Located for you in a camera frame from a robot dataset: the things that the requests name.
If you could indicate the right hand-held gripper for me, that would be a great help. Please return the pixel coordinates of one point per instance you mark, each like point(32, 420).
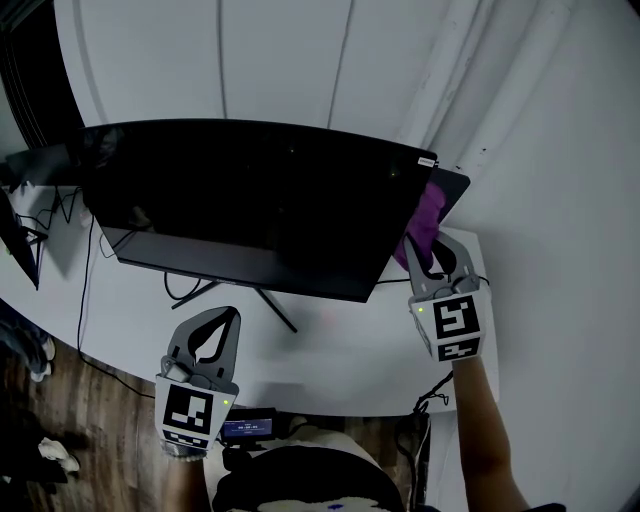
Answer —
point(450, 325)

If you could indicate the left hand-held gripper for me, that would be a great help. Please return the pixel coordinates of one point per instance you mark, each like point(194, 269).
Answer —
point(187, 410)

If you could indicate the purple cloth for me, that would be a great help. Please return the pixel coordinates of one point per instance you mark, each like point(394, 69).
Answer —
point(425, 225)

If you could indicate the wide black monitor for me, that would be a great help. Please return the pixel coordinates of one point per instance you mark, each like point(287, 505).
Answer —
point(250, 200)

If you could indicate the person's right forearm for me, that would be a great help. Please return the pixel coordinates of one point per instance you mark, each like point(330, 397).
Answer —
point(485, 440)

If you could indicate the person's left forearm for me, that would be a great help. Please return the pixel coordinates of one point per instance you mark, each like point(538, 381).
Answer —
point(187, 485)

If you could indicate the slim black monitor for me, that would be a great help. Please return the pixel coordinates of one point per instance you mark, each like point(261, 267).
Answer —
point(20, 245)

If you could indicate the dark desk divider panel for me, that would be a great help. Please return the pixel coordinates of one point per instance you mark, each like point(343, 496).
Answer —
point(452, 190)
point(45, 165)

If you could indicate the black sweater with fuzzy patch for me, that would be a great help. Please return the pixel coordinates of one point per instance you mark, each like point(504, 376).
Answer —
point(310, 475)

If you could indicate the dark glass doorway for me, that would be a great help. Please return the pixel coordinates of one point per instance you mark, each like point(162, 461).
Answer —
point(30, 75)

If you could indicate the white wall pipes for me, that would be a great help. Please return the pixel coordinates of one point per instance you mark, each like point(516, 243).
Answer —
point(440, 75)

